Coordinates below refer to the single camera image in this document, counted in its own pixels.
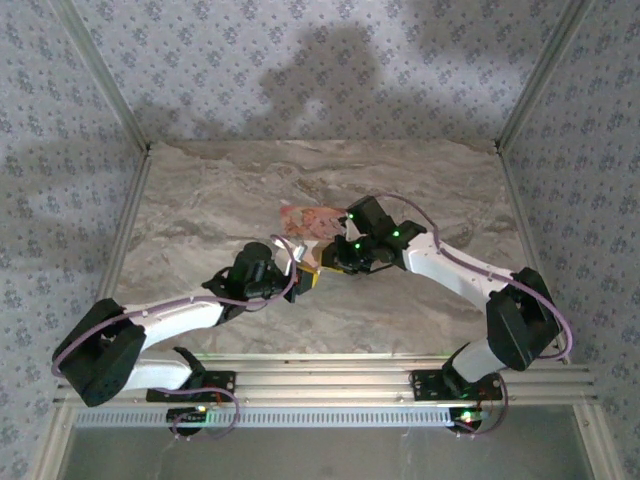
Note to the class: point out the pink illustrated book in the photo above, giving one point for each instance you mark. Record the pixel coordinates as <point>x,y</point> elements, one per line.
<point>310,220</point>

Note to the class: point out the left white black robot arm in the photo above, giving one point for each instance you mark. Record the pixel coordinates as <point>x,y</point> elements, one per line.
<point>175,315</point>

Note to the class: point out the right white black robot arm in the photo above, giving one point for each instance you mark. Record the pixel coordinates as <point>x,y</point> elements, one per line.
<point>450,265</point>

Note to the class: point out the grey metal panel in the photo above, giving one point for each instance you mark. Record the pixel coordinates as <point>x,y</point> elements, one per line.
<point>325,455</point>

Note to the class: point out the aluminium rail beam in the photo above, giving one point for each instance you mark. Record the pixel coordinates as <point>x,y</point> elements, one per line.
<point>325,380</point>

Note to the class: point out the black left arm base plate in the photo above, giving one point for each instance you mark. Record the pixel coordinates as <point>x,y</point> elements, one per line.
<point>222,382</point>

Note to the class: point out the aluminium side rail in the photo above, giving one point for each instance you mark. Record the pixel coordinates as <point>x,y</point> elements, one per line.
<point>125,225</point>
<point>525,225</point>

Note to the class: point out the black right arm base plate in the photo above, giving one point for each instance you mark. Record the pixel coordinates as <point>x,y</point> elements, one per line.
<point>427,382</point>

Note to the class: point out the aluminium frame post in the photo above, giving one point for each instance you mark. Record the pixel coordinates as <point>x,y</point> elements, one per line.
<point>100,75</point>
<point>545,75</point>

